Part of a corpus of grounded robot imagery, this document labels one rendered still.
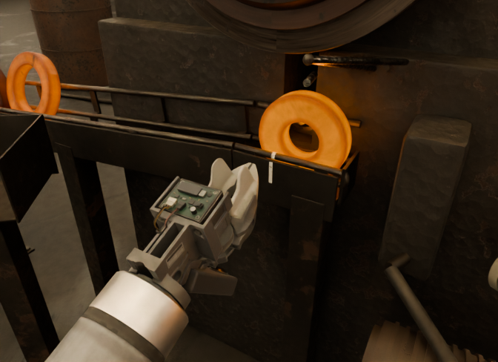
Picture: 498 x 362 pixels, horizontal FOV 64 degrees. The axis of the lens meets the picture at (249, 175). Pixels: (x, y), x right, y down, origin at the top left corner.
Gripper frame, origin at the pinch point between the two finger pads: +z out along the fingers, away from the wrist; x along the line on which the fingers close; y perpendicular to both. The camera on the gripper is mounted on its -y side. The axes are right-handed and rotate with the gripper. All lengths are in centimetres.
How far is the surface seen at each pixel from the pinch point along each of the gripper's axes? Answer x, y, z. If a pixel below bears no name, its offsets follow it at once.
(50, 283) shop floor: 86, -75, -11
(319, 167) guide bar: -5.4, -7.3, 11.1
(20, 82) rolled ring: 81, -11, 17
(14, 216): 40.0, -9.5, -15.4
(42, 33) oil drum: 264, -78, 137
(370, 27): -10.3, 13.2, 17.6
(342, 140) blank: -7.9, -4.0, 14.6
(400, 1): -13.4, 16.2, 18.5
